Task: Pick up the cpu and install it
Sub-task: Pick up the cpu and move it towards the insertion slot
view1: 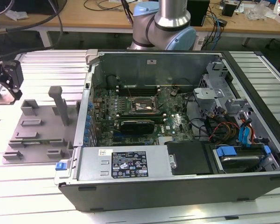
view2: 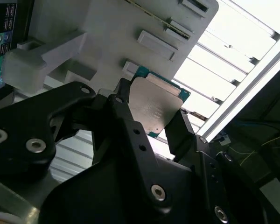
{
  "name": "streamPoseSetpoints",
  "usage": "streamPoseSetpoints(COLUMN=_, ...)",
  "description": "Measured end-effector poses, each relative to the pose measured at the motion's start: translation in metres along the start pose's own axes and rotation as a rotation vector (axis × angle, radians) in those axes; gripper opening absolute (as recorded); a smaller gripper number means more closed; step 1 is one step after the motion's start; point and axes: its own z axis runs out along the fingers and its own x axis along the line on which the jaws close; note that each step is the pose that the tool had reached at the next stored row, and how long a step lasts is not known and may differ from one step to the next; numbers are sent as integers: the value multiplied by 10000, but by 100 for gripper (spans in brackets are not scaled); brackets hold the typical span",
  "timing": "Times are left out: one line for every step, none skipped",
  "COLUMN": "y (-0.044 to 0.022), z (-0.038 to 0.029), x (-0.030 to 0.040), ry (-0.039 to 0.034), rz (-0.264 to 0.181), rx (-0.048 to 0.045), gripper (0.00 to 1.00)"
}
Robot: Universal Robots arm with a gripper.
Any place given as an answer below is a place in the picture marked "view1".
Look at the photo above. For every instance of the blue plastic latch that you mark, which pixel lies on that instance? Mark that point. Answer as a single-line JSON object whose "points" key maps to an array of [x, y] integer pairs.
{"points": [[60, 166]]}

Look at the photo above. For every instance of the round coin battery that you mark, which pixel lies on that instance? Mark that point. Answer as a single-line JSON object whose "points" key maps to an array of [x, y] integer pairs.
{"points": [[173, 92]]}

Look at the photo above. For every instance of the black plastic shroud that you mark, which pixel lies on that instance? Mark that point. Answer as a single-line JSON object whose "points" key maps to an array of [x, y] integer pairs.
{"points": [[189, 158]]}

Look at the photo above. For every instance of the blue expansion slot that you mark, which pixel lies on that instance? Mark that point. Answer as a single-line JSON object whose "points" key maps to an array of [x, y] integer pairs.
{"points": [[117, 136]]}

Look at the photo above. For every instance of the silver metal drive cage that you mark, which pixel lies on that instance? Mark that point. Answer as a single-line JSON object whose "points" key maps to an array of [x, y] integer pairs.
{"points": [[208, 93]]}

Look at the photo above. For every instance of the grey parts rack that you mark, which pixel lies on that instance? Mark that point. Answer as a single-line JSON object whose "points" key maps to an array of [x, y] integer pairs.
{"points": [[46, 130]]}

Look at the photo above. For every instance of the green RAM stick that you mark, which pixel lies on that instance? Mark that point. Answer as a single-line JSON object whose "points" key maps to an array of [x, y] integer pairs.
{"points": [[42, 141]]}

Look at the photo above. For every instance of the green motherboard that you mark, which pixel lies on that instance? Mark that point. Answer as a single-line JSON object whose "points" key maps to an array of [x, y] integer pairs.
{"points": [[177, 121]]}

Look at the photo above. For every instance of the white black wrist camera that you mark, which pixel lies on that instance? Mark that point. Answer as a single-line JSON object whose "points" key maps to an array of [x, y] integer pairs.
{"points": [[14, 74]]}

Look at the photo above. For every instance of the tall black box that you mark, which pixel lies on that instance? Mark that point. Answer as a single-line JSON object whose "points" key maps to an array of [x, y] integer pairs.
{"points": [[200, 11]]}

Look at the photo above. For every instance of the silver chipset heatsink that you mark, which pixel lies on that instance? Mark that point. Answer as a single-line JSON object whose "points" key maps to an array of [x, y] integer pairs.
{"points": [[165, 140]]}

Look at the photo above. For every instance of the wooden desk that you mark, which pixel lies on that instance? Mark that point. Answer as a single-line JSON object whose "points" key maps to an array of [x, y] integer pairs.
{"points": [[84, 17]]}

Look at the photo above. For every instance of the large black box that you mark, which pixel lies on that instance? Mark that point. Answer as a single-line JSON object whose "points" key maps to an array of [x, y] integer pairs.
{"points": [[37, 4]]}

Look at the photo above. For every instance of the small black device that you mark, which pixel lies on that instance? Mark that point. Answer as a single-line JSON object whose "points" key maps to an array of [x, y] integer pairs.
{"points": [[228, 9]]}

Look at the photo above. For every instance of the black power adapter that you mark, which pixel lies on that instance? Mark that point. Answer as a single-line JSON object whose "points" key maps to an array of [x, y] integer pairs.
{"points": [[222, 22]]}

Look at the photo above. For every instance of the silver power supply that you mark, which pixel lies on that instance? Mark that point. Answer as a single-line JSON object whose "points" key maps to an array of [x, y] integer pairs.
{"points": [[91, 161]]}

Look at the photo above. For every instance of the black open PC case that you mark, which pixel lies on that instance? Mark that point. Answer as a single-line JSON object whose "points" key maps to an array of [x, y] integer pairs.
{"points": [[154, 193]]}

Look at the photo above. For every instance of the hard disk in blue carrier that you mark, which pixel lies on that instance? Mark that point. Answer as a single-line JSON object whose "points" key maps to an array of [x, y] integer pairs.
{"points": [[226, 151]]}

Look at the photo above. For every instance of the clear plastic bags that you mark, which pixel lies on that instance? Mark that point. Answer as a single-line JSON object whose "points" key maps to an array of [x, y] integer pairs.
{"points": [[259, 11]]}

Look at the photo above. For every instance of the black graphics card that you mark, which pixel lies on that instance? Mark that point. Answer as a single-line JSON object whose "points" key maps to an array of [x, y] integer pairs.
{"points": [[136, 127]]}

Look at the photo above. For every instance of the white crumpled paper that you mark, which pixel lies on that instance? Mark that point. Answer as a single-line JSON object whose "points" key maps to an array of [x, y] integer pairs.
{"points": [[15, 14]]}

